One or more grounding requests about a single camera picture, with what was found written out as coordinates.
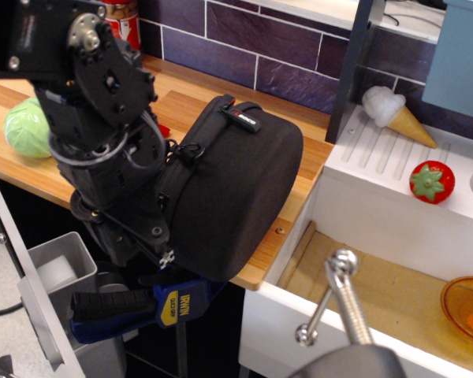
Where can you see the toy ice cream cone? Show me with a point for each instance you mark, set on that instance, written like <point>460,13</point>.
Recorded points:
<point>389,110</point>

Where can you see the black zipper case bag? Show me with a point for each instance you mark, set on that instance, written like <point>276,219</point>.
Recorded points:
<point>225,184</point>

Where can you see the chrome toy faucet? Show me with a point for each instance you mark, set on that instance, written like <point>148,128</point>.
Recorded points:
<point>340,266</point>

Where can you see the blue yellow bar clamp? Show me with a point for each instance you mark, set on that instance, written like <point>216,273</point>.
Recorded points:
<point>167,298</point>

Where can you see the nut jar with red label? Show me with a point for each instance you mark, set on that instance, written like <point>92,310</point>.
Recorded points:
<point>123,17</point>

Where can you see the grey metal bin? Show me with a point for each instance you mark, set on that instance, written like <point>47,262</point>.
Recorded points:
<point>65,266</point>

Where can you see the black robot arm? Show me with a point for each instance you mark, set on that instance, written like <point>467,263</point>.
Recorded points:
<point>96,98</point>

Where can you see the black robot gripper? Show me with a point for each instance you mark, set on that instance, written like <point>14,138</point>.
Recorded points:
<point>114,194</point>

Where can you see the red toy tomato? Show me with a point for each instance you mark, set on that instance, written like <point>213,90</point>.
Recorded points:
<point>432,182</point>

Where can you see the green toy cabbage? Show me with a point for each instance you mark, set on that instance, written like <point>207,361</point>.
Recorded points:
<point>26,129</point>

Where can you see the red toy chili pepper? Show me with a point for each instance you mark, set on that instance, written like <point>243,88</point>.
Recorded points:
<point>165,131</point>

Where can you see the white toy sink unit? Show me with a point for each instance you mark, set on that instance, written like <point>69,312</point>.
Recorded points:
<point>408,251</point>

